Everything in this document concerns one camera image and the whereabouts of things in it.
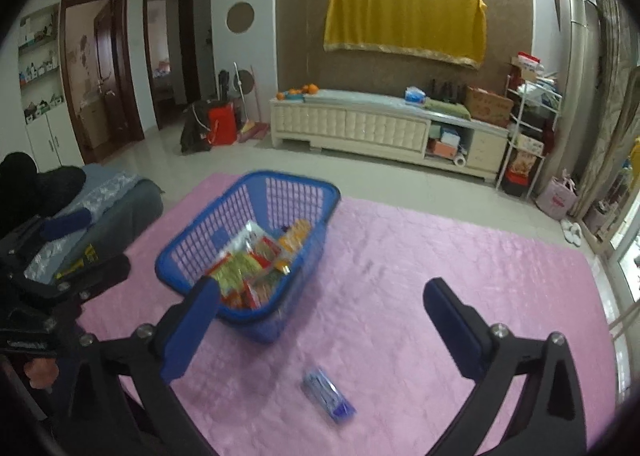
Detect blue tissue pack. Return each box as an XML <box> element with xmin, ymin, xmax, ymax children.
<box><xmin>404</xmin><ymin>86</ymin><xmax>427</xmax><ymax>105</ymax></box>

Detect pink quilted table cover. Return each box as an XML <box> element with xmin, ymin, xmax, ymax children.
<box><xmin>77</xmin><ymin>171</ymin><xmax>618</xmax><ymax>456</ymax></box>

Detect white metal shelf rack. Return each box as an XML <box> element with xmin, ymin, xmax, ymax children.
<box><xmin>496</xmin><ymin>52</ymin><xmax>563</xmax><ymax>199</ymax></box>

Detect blue plastic basket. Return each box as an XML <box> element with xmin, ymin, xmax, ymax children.
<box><xmin>155</xmin><ymin>170</ymin><xmax>341</xmax><ymax>343</ymax></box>

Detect large red yellow snack bag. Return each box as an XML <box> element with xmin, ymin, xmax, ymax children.
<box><xmin>206</xmin><ymin>251</ymin><xmax>272</xmax><ymax>310</ymax></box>

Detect blue Doublemint gum pack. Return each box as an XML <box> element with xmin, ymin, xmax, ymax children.
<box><xmin>302</xmin><ymin>368</ymin><xmax>356</xmax><ymax>424</ymax></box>

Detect beige patterned curtain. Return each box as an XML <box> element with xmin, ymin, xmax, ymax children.
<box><xmin>572</xmin><ymin>0</ymin><xmax>639</xmax><ymax>219</ymax></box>

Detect person's right hand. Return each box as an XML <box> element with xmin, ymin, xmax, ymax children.
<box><xmin>24</xmin><ymin>358</ymin><xmax>60</xmax><ymax>390</ymax></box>

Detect broom and dustpan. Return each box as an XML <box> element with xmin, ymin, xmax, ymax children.
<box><xmin>233</xmin><ymin>62</ymin><xmax>269</xmax><ymax>143</ymax></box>

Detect oranges on blue plate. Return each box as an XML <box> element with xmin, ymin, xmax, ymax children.
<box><xmin>276</xmin><ymin>84</ymin><xmax>320</xmax><ymax>101</ymax></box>

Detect white slippers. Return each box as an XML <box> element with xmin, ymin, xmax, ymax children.
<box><xmin>560</xmin><ymin>218</ymin><xmax>582</xmax><ymax>247</ymax></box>

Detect standing air conditioner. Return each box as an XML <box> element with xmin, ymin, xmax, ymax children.
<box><xmin>537</xmin><ymin>0</ymin><xmax>602</xmax><ymax>190</ymax></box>

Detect red bag on floor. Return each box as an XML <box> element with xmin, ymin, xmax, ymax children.
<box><xmin>207</xmin><ymin>103</ymin><xmax>238</xmax><ymax>146</ymax></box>

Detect grey embroidered chair cover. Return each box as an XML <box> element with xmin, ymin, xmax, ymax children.
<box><xmin>24</xmin><ymin>164</ymin><xmax>164</xmax><ymax>284</ymax></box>

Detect cream TV cabinet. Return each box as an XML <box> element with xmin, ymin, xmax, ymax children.
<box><xmin>270</xmin><ymin>89</ymin><xmax>508</xmax><ymax>182</ymax></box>

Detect orange chips snack bag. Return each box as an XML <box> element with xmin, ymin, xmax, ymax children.
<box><xmin>278</xmin><ymin>219</ymin><xmax>311</xmax><ymax>256</ymax></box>

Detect yellow cloth covered TV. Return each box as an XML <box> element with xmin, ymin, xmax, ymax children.
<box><xmin>323</xmin><ymin>0</ymin><xmax>487</xmax><ymax>70</ymax></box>

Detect black bag on floor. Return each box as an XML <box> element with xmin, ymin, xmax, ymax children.
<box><xmin>180</xmin><ymin>100</ymin><xmax>212</xmax><ymax>155</ymax></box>

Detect pink tote bag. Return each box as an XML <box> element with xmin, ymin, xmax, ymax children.
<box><xmin>535</xmin><ymin>170</ymin><xmax>578</xmax><ymax>221</ymax></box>

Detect cardboard box on cabinet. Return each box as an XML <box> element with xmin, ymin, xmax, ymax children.
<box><xmin>464</xmin><ymin>86</ymin><xmax>514</xmax><ymax>128</ymax></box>

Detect small red snack bag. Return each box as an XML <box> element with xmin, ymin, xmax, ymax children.
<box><xmin>250</xmin><ymin>236</ymin><xmax>281</xmax><ymax>269</ymax></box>

